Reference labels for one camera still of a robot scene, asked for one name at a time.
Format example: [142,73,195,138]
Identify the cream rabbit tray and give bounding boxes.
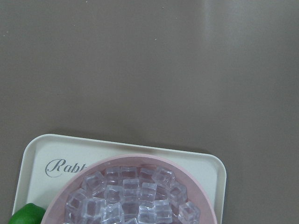
[12,134,227,223]

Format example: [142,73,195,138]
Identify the green lime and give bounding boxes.
[8,203,46,224]

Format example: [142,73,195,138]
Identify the pink bowl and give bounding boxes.
[42,154,218,224]

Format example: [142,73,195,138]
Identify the pile of clear ice cubes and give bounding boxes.
[64,166,200,224]

